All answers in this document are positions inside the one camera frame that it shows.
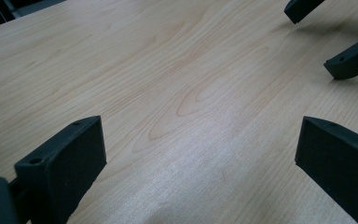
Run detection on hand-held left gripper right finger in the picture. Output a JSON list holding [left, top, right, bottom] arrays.
[[294, 116, 358, 224]]

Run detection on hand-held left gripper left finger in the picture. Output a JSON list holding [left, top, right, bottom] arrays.
[[14, 115, 107, 224]]

